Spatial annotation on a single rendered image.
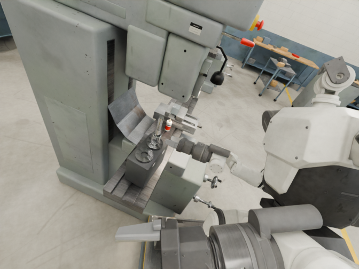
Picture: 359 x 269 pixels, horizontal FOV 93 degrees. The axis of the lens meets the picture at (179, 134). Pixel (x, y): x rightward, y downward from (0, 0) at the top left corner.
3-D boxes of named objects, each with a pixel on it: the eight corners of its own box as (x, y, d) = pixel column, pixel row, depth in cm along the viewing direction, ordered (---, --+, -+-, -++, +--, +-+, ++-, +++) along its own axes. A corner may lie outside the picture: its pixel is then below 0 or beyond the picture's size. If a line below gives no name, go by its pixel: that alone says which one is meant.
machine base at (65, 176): (182, 182, 212) (187, 174, 198) (165, 232, 167) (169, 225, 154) (97, 143, 217) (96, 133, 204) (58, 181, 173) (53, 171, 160)
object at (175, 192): (189, 188, 190) (210, 156, 150) (180, 215, 167) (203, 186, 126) (124, 159, 194) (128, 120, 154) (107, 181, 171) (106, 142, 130)
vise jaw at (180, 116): (186, 112, 140) (188, 108, 137) (181, 123, 129) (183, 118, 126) (180, 109, 140) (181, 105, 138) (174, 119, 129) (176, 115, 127)
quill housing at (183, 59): (194, 91, 111) (214, 38, 89) (185, 105, 95) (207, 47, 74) (168, 79, 111) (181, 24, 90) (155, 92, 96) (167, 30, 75)
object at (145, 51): (170, 74, 111) (180, 30, 93) (154, 89, 93) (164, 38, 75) (143, 63, 112) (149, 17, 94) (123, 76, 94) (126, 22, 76)
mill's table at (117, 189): (196, 104, 182) (198, 98, 176) (142, 214, 90) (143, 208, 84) (176, 96, 183) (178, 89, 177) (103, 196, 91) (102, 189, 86)
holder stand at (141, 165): (162, 161, 107) (169, 141, 94) (142, 189, 91) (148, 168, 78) (146, 152, 109) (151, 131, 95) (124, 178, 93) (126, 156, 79)
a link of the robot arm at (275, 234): (227, 252, 32) (284, 246, 33) (259, 317, 21) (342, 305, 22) (226, 194, 31) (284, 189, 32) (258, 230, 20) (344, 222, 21)
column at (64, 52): (128, 163, 211) (145, 18, 106) (104, 196, 176) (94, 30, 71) (92, 146, 213) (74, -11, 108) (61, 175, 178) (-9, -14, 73)
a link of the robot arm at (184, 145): (185, 133, 88) (207, 141, 86) (179, 150, 90) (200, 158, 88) (180, 136, 76) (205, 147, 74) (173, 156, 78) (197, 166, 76)
